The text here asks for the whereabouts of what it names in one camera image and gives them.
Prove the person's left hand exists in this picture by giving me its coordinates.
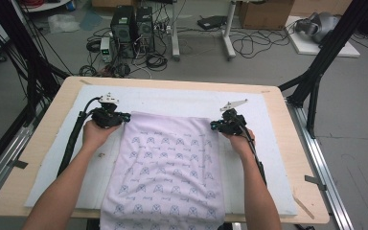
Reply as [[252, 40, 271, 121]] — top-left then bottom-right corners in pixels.
[[81, 119, 122, 152]]

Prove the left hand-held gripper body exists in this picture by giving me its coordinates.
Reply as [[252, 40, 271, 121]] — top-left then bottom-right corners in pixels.
[[90, 92, 124, 128]]

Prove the narrow black computer tower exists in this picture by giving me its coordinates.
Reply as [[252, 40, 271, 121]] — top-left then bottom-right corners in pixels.
[[135, 6, 156, 54]]

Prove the black sleeved gripper cable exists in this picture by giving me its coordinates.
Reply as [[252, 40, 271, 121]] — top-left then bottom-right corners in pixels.
[[241, 124, 268, 187], [57, 96, 104, 178]]

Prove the clear plastic bag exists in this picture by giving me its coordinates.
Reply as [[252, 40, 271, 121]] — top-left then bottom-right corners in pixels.
[[46, 12, 81, 35]]

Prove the person's right hand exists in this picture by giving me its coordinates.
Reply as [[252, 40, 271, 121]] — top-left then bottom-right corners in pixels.
[[221, 127, 256, 157]]

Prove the large cardboard box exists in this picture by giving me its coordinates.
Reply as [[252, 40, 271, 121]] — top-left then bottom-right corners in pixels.
[[238, 0, 296, 31]]

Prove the aluminium rail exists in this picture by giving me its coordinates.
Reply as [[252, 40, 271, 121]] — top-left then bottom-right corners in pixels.
[[285, 98, 356, 230], [0, 103, 47, 210]]

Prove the white foam mat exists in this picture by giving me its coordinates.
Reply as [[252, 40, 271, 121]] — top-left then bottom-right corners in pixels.
[[23, 84, 299, 217]]

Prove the grey tape piece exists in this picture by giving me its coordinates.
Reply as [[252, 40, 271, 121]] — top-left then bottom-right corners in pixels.
[[303, 174, 328, 193], [7, 158, 30, 171]]

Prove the white power supply box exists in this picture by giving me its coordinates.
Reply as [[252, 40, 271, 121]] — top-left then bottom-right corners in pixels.
[[99, 36, 114, 63]]

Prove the black floor cable tangle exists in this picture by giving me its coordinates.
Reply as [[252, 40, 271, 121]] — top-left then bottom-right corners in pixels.
[[229, 28, 297, 60]]

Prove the wide black computer tower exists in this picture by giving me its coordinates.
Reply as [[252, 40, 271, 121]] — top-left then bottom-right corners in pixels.
[[109, 5, 138, 59]]

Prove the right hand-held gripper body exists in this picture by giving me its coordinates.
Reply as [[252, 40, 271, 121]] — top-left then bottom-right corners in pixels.
[[218, 99, 248, 136]]

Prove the teal plastic sheet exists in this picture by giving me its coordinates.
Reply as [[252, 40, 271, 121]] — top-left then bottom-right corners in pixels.
[[78, 11, 105, 32]]

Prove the white power strip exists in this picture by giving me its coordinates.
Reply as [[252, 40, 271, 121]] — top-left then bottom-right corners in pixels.
[[154, 23, 174, 36]]

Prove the white desk leg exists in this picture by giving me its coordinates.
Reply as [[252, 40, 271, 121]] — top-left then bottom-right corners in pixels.
[[221, 0, 238, 60], [170, 0, 182, 61]]

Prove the black metal frame post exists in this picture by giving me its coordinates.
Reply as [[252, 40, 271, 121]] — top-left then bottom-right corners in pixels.
[[0, 0, 72, 127], [277, 0, 368, 140]]

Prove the black coiled cable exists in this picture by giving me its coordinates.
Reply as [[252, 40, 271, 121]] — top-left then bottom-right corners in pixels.
[[145, 52, 169, 73]]

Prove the grey headset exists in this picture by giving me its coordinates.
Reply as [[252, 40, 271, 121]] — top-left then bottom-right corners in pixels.
[[293, 11, 342, 44]]

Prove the lavender printed towel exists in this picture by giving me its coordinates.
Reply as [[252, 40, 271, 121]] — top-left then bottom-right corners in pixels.
[[99, 110, 226, 230]]

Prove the white floor board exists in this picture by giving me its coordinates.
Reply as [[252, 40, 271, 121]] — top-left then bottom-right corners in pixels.
[[283, 15, 362, 58]]

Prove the black flat laptop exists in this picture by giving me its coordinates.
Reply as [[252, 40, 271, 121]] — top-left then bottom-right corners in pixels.
[[196, 14, 230, 31]]

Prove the thin wooden stick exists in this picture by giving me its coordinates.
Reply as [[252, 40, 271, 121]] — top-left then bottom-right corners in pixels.
[[291, 195, 316, 220]]

